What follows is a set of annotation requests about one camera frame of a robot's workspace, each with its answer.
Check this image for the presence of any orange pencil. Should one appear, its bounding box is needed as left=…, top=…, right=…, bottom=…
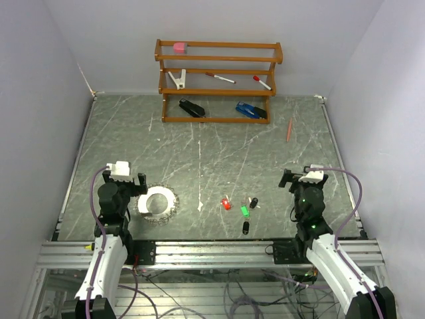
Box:
left=286, top=117, right=293, bottom=142

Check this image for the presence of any black key tag upper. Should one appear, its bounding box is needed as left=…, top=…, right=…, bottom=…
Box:
left=249, top=197, right=258, bottom=209

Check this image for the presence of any purple cable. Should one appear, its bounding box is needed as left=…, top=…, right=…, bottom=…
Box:
left=305, top=166, right=385, bottom=319
left=84, top=165, right=159, bottom=319

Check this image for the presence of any red key tag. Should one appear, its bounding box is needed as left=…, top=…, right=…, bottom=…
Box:
left=220, top=195, right=232, bottom=211

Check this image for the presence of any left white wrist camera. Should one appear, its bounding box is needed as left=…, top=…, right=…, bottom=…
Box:
left=106, top=161, right=131, bottom=179

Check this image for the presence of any green key tag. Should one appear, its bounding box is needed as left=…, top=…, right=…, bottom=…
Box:
left=240, top=205, right=250, bottom=219

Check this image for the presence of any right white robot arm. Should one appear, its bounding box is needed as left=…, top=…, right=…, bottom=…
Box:
left=278, top=164, right=397, bottom=318

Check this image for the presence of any pink eraser block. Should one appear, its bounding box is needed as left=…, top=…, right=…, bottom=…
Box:
left=173, top=42, right=188, bottom=54

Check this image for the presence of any white plastic clip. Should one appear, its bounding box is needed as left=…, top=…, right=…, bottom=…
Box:
left=167, top=69, right=187, bottom=90

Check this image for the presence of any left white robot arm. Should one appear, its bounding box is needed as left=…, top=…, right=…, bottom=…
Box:
left=60, top=163, right=147, bottom=318

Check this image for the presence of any aluminium mounting rail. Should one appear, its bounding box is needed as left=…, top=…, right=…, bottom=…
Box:
left=35, top=237, right=386, bottom=268

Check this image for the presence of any blue stapler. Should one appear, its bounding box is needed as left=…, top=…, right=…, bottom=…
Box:
left=235, top=102, right=268, bottom=119

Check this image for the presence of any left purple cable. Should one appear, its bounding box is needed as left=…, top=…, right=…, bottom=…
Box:
left=84, top=165, right=159, bottom=319

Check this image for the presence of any red-capped marker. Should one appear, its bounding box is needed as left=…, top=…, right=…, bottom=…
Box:
left=253, top=75, right=272, bottom=91
left=205, top=72, right=236, bottom=84

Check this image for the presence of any wooden three-tier shelf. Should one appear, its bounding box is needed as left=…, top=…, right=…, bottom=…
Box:
left=154, top=39, right=284, bottom=124

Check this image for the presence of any red-capped marker right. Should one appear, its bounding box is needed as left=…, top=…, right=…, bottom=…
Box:
left=253, top=75, right=272, bottom=91

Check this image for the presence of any metal disc with keyrings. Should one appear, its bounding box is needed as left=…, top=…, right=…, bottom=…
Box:
left=134, top=183, right=179, bottom=226

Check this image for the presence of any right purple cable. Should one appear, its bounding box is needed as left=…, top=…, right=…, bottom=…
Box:
left=305, top=166, right=385, bottom=319

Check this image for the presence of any red-capped marker left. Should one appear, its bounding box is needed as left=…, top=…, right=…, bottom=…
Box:
left=205, top=72, right=236, bottom=84

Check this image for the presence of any black stapler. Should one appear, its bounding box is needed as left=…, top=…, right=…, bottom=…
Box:
left=179, top=98, right=206, bottom=118

